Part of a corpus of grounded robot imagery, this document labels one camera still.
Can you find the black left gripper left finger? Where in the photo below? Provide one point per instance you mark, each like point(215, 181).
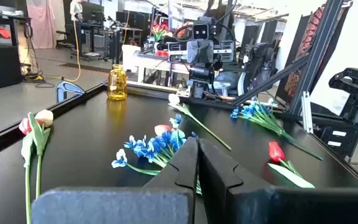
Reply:
point(120, 205)

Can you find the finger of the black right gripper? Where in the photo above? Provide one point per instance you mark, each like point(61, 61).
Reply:
point(194, 51)
point(207, 51)

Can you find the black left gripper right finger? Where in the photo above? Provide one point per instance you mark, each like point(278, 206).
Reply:
point(259, 205)

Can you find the white artificial tulip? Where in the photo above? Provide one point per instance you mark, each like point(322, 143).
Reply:
point(173, 99)
point(25, 126)
point(44, 117)

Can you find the red artificial tulip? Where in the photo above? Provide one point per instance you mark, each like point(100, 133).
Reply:
point(162, 129)
point(275, 151)

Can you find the blue artificial flower bunch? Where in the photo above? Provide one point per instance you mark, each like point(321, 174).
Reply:
point(259, 116)
point(154, 146)

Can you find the background black robot arm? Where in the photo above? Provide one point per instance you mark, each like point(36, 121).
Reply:
point(259, 62)

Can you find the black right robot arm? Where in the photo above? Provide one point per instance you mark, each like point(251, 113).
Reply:
point(200, 73)

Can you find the yellow glass vase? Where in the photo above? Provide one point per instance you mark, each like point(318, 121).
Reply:
point(117, 84)

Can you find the background tulip bouquet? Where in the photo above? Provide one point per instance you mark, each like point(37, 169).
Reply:
point(159, 31)

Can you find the white bench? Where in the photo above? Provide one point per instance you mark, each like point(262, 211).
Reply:
point(129, 56)

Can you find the red patterned fabric panel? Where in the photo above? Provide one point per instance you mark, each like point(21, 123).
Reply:
point(309, 31)

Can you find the black equipment cart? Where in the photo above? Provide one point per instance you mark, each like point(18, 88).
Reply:
point(89, 40)

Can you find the blue plastic clamp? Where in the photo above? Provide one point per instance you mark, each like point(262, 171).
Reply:
point(61, 90)

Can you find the pink curtain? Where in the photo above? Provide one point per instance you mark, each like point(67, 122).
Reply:
point(42, 21)

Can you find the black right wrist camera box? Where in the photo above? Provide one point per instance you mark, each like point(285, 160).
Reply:
point(200, 32)

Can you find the dark aluminium frame brace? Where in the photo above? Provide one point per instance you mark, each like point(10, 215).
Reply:
point(269, 81)

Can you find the dark aluminium frame post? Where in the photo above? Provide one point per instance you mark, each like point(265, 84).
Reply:
point(319, 53)

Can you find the silver aluminium bracket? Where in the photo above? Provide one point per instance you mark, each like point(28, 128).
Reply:
point(307, 112)

